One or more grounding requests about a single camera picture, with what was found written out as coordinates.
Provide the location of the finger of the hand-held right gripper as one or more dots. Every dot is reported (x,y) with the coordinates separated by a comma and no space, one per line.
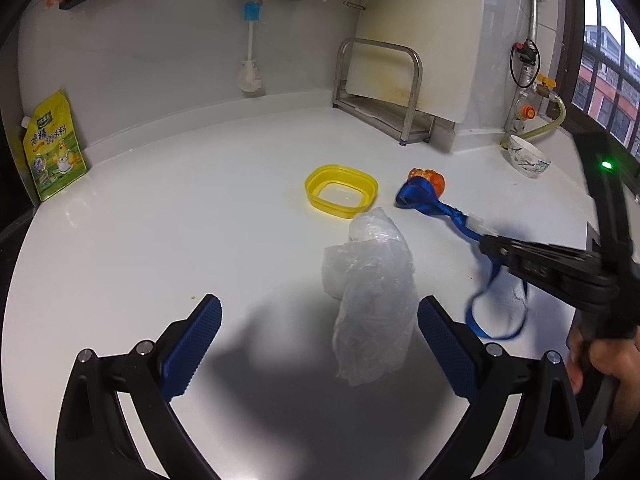
(530,248)
(545,275)

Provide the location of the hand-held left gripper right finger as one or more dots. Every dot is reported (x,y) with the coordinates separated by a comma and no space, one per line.
(445,355)

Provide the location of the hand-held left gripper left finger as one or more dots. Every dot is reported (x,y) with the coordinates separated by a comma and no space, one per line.
(195,345)

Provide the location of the clear plastic bag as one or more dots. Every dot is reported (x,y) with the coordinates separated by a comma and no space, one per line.
(375,300)

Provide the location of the person's right forearm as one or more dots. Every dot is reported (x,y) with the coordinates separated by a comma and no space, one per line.
(622,455)

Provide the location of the person's right hand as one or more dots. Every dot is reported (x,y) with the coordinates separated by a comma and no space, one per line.
(617,360)

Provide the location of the white patterned bowl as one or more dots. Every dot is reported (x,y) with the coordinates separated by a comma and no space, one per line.
(527,160)

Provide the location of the orange toy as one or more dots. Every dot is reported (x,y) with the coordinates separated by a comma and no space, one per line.
(434,180)

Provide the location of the dark framed window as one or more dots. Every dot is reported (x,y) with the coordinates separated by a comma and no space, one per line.
(607,85)

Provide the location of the orange valve cap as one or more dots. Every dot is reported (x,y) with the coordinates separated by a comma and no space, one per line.
(525,111)

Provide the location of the metal cutting board rack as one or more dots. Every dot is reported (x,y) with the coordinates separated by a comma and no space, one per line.
(415,100)

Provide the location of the yellow plastic lid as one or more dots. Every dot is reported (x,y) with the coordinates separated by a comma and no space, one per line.
(320,195)

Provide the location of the metal gas pipe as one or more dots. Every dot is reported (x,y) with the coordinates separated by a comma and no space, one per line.
(535,15)

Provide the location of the white cutting board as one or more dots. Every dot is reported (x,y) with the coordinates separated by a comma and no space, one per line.
(430,35)

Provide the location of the yellow seasoning pouch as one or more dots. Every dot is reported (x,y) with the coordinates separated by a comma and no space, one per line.
(55,150)

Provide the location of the black range hood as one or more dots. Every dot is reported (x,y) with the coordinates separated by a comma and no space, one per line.
(10,160)

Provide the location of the blue white bottle brush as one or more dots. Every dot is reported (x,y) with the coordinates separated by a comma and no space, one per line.
(251,77)

